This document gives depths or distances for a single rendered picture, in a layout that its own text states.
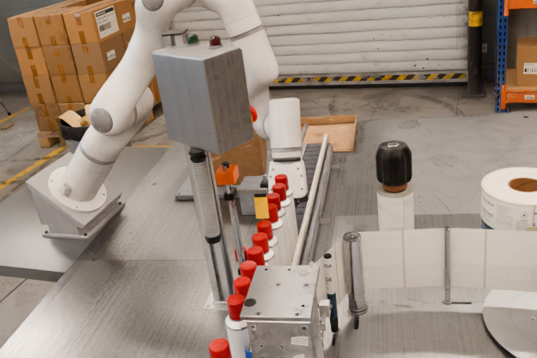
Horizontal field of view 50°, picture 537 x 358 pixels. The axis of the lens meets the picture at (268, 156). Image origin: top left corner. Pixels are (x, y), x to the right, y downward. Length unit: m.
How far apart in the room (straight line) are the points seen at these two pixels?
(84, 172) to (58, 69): 3.39
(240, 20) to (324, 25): 4.23
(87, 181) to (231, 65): 0.89
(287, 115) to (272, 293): 0.66
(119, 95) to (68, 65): 3.49
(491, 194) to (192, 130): 0.73
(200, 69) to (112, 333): 0.71
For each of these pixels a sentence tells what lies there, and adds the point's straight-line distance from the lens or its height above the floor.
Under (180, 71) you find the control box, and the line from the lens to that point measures 1.13.
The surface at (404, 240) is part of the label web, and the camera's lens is 1.26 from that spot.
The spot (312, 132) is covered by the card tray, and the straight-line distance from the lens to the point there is 2.42.
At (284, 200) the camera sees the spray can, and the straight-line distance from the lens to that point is 1.42.
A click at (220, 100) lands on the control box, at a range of 1.09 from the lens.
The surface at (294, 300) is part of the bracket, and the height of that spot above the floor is 1.14.
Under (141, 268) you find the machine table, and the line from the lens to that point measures 1.69.
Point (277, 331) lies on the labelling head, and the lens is 0.92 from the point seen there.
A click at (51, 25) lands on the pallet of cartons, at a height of 1.06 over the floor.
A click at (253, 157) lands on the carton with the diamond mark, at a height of 0.95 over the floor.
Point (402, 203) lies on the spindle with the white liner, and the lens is 1.38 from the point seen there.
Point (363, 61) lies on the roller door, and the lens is 5.68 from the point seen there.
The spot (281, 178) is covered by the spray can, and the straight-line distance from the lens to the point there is 1.45.
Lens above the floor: 1.71
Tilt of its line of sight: 23 degrees down
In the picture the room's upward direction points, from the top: 8 degrees counter-clockwise
